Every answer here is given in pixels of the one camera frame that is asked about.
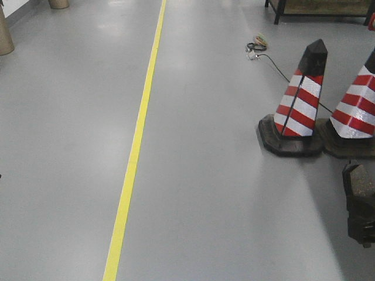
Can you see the right red-white traffic cone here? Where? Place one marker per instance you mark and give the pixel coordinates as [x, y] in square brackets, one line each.
[349, 132]

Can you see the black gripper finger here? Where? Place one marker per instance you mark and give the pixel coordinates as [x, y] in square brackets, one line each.
[360, 227]

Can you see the red-white traffic cone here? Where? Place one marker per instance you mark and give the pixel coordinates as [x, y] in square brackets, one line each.
[349, 132]
[290, 131]

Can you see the cardboard tube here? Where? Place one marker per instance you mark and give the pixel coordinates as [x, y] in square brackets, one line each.
[6, 43]

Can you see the left red-white traffic cone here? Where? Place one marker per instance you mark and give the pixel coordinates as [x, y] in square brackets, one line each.
[290, 131]

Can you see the dark brake pad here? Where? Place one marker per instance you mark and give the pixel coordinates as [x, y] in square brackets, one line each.
[359, 187]

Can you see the dark wooden bench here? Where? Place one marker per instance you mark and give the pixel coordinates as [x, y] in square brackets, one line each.
[346, 9]

